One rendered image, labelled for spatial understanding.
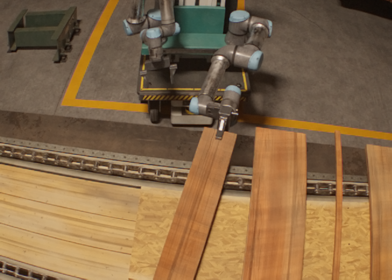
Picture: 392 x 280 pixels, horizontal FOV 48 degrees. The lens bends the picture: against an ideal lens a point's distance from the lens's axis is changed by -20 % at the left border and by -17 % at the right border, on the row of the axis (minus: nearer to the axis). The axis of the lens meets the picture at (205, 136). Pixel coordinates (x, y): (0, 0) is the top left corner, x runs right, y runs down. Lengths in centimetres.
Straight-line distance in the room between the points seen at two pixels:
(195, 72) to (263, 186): 146
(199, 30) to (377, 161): 152
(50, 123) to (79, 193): 151
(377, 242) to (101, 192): 119
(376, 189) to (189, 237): 86
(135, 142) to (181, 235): 154
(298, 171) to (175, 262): 66
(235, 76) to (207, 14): 49
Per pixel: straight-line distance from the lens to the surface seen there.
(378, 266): 199
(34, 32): 420
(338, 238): 201
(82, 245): 197
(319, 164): 340
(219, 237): 197
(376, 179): 225
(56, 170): 220
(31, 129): 358
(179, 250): 187
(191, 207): 198
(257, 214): 199
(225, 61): 268
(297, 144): 226
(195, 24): 323
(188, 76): 335
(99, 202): 208
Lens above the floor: 249
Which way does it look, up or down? 46 degrees down
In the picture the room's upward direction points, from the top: 6 degrees clockwise
